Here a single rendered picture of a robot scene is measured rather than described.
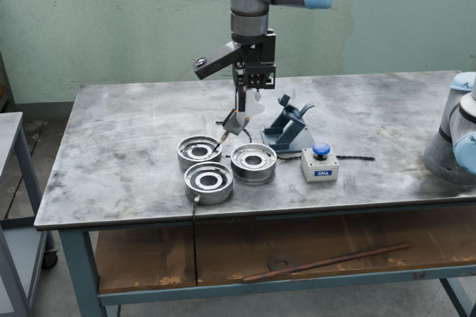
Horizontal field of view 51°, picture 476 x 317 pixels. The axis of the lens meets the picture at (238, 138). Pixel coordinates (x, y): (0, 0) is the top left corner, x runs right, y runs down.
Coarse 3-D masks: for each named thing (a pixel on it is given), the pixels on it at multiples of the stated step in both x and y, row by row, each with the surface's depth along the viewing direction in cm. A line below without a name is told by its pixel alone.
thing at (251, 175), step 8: (248, 144) 117; (256, 144) 117; (232, 152) 114; (240, 152) 117; (264, 152) 116; (272, 152) 115; (232, 160) 112; (248, 160) 116; (256, 160) 116; (264, 160) 114; (272, 160) 114; (232, 168) 112; (240, 168) 110; (264, 168) 109; (272, 168) 111; (240, 176) 111; (248, 176) 110; (256, 176) 110; (264, 176) 110
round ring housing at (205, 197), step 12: (192, 168) 110; (204, 168) 111; (228, 168) 109; (204, 180) 110; (216, 180) 109; (228, 180) 107; (192, 192) 104; (204, 192) 103; (216, 192) 103; (228, 192) 105
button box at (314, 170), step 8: (304, 152) 114; (312, 152) 114; (304, 160) 113; (312, 160) 111; (320, 160) 111; (328, 160) 111; (336, 160) 111; (304, 168) 114; (312, 168) 110; (320, 168) 110; (328, 168) 110; (336, 168) 110; (312, 176) 111; (320, 176) 111; (328, 176) 111; (336, 176) 112
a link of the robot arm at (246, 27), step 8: (232, 16) 95; (240, 16) 93; (256, 16) 100; (264, 16) 94; (232, 24) 96; (240, 24) 94; (248, 24) 94; (256, 24) 94; (264, 24) 95; (240, 32) 95; (248, 32) 94; (256, 32) 95; (264, 32) 96
